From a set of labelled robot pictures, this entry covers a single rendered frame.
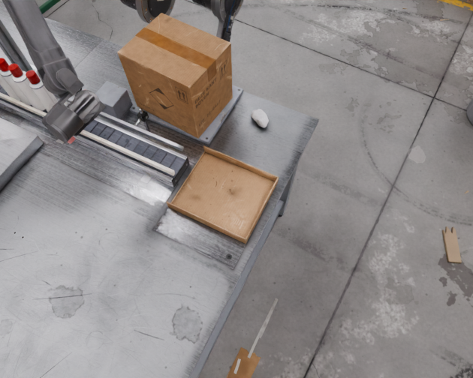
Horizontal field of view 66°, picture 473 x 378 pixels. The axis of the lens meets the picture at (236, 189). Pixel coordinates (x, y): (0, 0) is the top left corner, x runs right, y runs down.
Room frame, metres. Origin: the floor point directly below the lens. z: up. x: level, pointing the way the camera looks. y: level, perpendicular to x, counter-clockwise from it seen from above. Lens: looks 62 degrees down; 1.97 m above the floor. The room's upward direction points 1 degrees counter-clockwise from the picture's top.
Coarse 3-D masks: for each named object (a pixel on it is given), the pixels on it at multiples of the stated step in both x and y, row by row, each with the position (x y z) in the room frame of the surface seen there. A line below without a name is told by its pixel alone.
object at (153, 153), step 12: (96, 132) 0.84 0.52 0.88; (108, 132) 0.83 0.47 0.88; (120, 132) 0.83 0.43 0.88; (120, 144) 0.78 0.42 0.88; (132, 144) 0.78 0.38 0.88; (144, 144) 0.78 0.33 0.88; (144, 156) 0.72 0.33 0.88; (156, 156) 0.72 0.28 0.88; (168, 156) 0.72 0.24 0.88; (156, 168) 0.67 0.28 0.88; (180, 168) 0.67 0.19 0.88
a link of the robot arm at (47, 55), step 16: (16, 0) 0.70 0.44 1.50; (32, 0) 0.71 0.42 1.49; (16, 16) 0.67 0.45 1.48; (32, 16) 0.69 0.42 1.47; (32, 32) 0.66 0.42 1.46; (48, 32) 0.67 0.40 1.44; (32, 48) 0.63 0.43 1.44; (48, 48) 0.64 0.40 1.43; (48, 64) 0.61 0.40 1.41; (64, 64) 0.62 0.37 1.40; (48, 80) 0.59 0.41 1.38
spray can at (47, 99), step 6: (30, 72) 0.93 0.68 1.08; (30, 78) 0.91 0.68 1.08; (36, 78) 0.92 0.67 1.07; (30, 84) 0.92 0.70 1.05; (36, 84) 0.92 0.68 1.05; (42, 84) 0.92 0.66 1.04; (36, 90) 0.90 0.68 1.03; (42, 90) 0.91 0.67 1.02; (42, 96) 0.91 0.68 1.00; (48, 96) 0.91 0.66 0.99; (54, 96) 0.94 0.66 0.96; (42, 102) 0.91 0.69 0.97; (48, 102) 0.91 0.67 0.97; (54, 102) 0.92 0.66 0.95; (48, 108) 0.90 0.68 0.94
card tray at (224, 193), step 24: (216, 168) 0.70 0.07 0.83; (240, 168) 0.69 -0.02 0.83; (192, 192) 0.60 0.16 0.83; (216, 192) 0.60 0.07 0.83; (240, 192) 0.60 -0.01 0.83; (264, 192) 0.59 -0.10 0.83; (192, 216) 0.50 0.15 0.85; (216, 216) 0.50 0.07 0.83; (240, 216) 0.50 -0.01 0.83; (240, 240) 0.41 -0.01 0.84
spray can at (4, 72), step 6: (0, 60) 0.99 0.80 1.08; (0, 66) 0.98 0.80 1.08; (6, 66) 0.98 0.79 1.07; (0, 72) 0.98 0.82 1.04; (6, 72) 0.98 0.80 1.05; (6, 78) 0.97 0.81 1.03; (12, 84) 0.97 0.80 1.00; (18, 90) 0.97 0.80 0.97; (18, 96) 0.97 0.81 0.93; (24, 96) 0.97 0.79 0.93; (24, 102) 0.97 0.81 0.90
